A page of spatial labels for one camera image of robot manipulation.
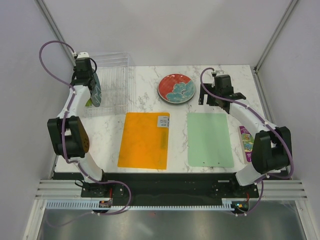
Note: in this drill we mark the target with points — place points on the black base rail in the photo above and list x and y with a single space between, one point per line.
169 188

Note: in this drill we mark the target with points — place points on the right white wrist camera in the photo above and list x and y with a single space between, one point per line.
216 73

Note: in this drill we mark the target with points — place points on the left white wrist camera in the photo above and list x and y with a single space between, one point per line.
80 55

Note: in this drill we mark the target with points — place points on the purple children's book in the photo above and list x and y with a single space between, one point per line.
246 142

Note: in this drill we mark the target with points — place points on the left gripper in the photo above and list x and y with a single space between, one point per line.
75 70

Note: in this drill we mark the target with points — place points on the mint green cutting mat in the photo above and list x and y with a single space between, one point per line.
208 140

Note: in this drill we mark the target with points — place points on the white wire dish rack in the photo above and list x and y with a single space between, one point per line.
116 72

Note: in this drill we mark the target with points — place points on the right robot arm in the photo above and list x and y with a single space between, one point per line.
272 149

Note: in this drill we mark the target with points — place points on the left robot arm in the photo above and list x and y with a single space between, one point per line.
67 132

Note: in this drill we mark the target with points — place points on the red floral plate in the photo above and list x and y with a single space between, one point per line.
176 82

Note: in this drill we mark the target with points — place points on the grey-blue plate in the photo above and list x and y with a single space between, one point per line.
177 98

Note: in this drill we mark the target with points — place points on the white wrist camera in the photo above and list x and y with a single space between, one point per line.
216 73
80 55

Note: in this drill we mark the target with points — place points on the orange cutting mat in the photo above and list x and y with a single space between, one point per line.
143 144

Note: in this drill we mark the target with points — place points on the white slotted cable duct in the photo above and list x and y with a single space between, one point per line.
223 205

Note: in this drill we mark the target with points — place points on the white label sticker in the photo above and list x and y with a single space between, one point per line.
163 121

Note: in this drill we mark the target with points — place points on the lime green plate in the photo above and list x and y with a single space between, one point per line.
88 103

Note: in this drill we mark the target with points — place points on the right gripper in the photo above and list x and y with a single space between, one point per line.
201 97

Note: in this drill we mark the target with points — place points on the dark teal branch plate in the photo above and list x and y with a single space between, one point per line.
96 94

